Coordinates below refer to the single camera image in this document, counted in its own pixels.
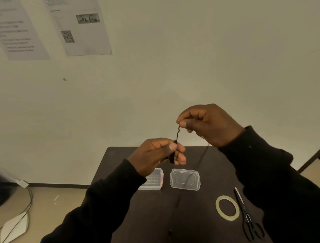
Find person's right hand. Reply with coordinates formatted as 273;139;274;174
176;103;245;148

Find person's left hand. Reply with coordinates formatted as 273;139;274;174
127;138;187;177

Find clear plastic box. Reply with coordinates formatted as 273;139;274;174
137;168;164;191

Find black cable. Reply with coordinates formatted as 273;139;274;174
166;125;210;236

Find clear plastic lid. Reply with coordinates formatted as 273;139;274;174
169;168;201;191

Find pale tape roll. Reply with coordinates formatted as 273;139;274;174
215;195;240;221

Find black scissors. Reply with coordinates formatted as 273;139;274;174
234;187;265;242

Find person's left forearm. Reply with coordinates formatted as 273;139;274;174
40;159;148;243

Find person's right forearm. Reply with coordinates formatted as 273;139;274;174
219;126;320;243

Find black floor object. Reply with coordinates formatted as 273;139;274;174
0;170;18;206

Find white floor device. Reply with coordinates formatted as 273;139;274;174
0;211;29;243

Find text-only wall paper sheet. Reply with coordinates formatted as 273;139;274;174
0;0;50;60

